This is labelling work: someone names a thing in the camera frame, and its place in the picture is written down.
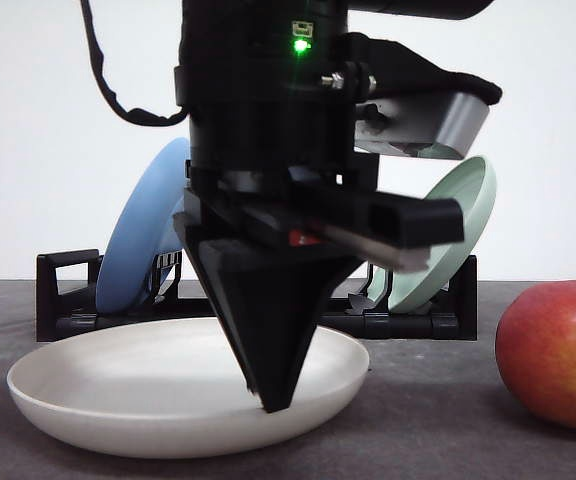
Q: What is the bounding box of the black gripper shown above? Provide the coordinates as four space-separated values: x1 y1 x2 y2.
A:
174 31 380 242

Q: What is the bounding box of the black horizontal gripper finger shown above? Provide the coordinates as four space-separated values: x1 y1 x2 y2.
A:
294 190 465 272

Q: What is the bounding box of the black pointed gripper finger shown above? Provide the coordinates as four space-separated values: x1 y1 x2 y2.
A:
173 215 364 413

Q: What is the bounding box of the white plate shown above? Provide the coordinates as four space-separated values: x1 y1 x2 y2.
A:
7 317 371 459

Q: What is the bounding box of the red yellow pomegranate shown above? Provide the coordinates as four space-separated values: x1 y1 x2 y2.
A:
496 280 576 431

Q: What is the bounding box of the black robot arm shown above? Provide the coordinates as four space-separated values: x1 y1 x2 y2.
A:
174 0 495 413

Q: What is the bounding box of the green plate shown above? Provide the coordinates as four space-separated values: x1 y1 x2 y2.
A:
368 157 497 314

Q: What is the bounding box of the blue plate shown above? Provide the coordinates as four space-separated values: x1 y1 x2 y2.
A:
96 137 190 314

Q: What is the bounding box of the black plastic dish rack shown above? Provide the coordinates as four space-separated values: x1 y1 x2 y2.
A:
35 249 478 343

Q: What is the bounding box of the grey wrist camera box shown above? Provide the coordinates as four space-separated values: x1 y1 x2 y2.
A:
354 92 491 159

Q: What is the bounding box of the black cable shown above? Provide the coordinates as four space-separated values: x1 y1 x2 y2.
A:
80 0 189 126

